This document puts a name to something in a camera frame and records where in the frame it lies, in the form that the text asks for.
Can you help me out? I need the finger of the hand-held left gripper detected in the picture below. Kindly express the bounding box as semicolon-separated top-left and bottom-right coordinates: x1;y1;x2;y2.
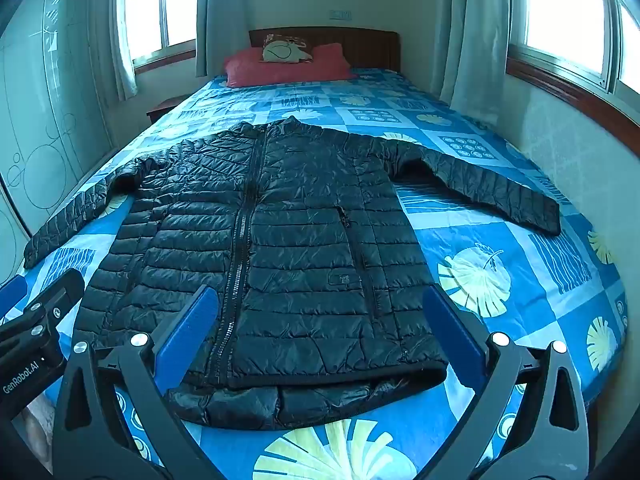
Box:
27;268;85;323
0;275;29;317

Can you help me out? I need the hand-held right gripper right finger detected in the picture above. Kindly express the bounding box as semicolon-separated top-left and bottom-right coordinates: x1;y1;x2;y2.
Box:
415;287;591;480

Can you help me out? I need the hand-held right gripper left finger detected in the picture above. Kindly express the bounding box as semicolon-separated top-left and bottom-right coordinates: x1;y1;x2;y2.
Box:
52;284;221;480

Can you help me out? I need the black puffer jacket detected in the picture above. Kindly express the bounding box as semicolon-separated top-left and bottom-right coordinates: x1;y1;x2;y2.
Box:
22;116;562;431

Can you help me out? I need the bed with blue patterned sheet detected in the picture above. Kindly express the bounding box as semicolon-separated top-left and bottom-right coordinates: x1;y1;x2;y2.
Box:
0;67;628;480

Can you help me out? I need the white wardrobe with circle pattern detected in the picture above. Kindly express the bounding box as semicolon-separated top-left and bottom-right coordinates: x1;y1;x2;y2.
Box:
0;0;115;272

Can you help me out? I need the brown wooden nightstand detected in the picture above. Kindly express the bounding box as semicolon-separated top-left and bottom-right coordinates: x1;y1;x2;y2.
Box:
146;96;187;124

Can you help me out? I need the narrow pale curtain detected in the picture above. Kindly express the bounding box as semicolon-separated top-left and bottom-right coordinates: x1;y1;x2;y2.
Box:
102;0;139;101

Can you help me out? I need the red pillow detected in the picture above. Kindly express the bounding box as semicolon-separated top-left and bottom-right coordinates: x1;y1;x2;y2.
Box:
223;43;357;88

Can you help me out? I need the cream printed cushion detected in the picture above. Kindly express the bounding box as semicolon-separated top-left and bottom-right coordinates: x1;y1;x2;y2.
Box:
260;34;315;64

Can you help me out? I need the long pale curtain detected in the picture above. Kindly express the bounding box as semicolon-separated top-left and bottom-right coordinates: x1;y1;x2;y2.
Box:
432;0;512;111

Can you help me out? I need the brown wooden headboard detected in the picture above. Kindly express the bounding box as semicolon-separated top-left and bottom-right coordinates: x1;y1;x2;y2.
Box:
248;27;402;72

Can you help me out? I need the wide pale curtain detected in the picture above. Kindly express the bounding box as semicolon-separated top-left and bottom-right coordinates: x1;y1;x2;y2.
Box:
195;0;266;78

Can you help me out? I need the large window with wooden sill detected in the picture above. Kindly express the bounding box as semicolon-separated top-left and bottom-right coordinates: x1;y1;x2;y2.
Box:
506;0;640;147

